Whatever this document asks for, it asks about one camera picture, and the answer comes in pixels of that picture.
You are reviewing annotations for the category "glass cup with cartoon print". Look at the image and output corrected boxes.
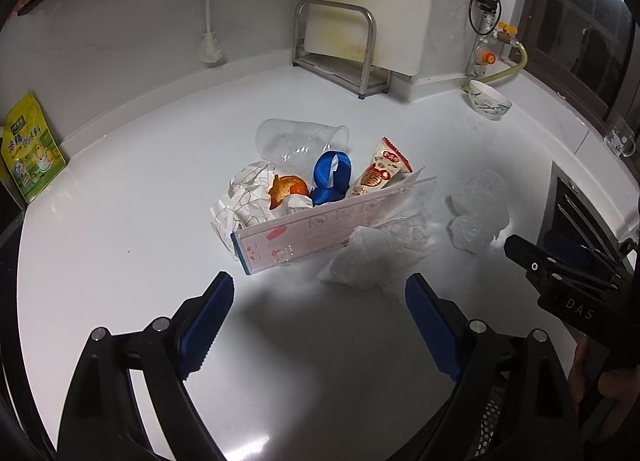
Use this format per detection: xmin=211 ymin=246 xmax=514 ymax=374
xmin=602 ymin=115 xmax=639 ymax=158

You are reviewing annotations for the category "blue ribbon strap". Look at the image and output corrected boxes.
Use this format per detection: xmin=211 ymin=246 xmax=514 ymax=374
xmin=312 ymin=150 xmax=354 ymax=207

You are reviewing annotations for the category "white tissue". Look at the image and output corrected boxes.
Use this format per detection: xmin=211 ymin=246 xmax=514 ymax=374
xmin=317 ymin=224 xmax=437 ymax=303

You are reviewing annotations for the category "crumpled clear plastic wrap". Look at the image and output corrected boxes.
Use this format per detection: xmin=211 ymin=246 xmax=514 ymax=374
xmin=449 ymin=170 xmax=511 ymax=221

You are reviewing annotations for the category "steel rack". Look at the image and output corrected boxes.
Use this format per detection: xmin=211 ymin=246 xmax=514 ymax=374
xmin=291 ymin=0 xmax=392 ymax=100

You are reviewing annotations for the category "black wall hook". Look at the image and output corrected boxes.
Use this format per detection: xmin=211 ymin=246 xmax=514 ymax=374
xmin=17 ymin=0 xmax=52 ymax=18

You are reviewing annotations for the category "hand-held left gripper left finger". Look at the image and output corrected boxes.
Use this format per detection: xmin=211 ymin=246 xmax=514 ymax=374
xmin=55 ymin=271 xmax=236 ymax=461

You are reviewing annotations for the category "printed white paper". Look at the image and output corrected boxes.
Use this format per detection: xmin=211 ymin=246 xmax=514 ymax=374
xmin=209 ymin=160 xmax=281 ymax=243

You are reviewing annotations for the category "yellow gas hose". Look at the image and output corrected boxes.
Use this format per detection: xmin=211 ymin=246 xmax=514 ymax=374
xmin=467 ymin=41 xmax=529 ymax=88

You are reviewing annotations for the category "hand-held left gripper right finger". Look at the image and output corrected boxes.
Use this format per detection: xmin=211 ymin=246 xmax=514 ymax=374
xmin=405 ymin=272 xmax=581 ymax=461

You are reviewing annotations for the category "white printed ceramic bowl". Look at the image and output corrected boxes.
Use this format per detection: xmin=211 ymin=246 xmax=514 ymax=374
xmin=467 ymin=80 xmax=514 ymax=122

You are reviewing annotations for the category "clear plastic cup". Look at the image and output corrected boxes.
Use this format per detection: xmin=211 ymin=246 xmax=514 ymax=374
xmin=254 ymin=118 xmax=351 ymax=165

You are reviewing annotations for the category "yellow-green seasoning packet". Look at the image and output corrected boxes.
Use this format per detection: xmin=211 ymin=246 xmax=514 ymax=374
xmin=0 ymin=92 xmax=68 ymax=205

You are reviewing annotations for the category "pink and white box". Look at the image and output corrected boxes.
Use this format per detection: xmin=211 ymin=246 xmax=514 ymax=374
xmin=230 ymin=172 xmax=439 ymax=277

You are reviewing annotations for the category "white brush with blue handle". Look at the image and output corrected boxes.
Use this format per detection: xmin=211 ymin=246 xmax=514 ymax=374
xmin=196 ymin=0 xmax=224 ymax=66

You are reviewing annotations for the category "dark window frame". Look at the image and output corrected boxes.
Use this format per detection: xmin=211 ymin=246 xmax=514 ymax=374
xmin=529 ymin=0 xmax=639 ymax=123

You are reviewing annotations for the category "orange peel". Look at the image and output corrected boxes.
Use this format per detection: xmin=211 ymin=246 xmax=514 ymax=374
xmin=268 ymin=174 xmax=310 ymax=211

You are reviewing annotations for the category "red and white snack wrapper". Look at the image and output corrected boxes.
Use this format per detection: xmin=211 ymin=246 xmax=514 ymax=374
xmin=345 ymin=136 xmax=416 ymax=200

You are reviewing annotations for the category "person's right hand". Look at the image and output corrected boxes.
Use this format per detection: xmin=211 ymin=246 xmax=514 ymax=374
xmin=572 ymin=335 xmax=640 ymax=439

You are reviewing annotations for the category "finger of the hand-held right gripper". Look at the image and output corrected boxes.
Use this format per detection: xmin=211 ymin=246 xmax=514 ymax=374
xmin=542 ymin=228 xmax=626 ymax=282
xmin=502 ymin=233 xmax=563 ymax=299

